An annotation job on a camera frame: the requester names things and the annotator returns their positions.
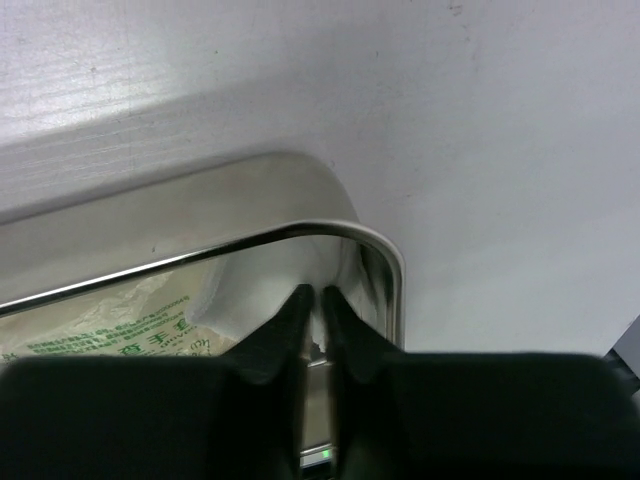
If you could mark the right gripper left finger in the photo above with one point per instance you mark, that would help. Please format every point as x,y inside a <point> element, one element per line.
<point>238,415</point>

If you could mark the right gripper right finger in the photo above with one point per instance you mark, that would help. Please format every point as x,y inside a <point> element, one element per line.
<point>400,415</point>

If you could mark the green glove packet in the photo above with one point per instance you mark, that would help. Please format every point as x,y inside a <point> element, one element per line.
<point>144,317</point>

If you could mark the stainless steel tray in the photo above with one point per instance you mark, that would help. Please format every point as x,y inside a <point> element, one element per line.
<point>57,253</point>

